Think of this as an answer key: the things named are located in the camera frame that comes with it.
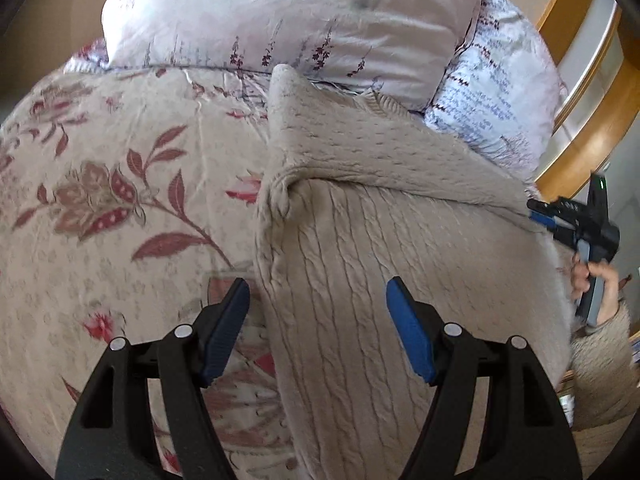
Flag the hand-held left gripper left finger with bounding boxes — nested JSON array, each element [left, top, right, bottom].
[[55, 277, 251, 480]]

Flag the person's right hand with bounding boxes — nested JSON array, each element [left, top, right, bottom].
[[571, 252, 621, 325]]

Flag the wooden headboard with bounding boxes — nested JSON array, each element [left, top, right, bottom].
[[534, 0, 640, 203]]

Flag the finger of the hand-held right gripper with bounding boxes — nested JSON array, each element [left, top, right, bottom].
[[527, 198, 577, 248]]

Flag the floral bed sheet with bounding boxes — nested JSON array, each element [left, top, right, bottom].
[[0, 62, 301, 480]]

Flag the beige cable-knit sweater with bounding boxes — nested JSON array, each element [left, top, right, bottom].
[[254, 63, 574, 480]]

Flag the pink floral pillow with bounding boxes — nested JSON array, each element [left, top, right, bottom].
[[101, 0, 482, 112]]

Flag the white patterned pillow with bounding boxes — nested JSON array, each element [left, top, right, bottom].
[[423, 0, 568, 183]]

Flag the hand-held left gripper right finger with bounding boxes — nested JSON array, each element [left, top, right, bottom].
[[385, 276, 584, 480]]

